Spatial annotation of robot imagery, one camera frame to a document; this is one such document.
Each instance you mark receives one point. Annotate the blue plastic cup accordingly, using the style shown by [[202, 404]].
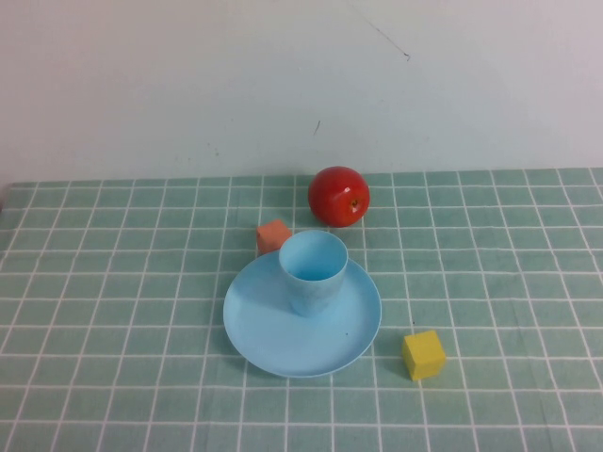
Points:
[[311, 292]]

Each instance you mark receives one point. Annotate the light blue plastic plate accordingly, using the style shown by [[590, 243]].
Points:
[[282, 343]]

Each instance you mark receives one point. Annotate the orange foam cube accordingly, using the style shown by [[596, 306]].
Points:
[[271, 237]]

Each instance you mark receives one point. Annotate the red apple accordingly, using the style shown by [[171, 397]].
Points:
[[337, 198]]

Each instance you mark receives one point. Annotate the yellow foam cube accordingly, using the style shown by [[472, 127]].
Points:
[[424, 358]]

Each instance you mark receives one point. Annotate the green checked tablecloth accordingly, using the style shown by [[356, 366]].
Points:
[[494, 282]]

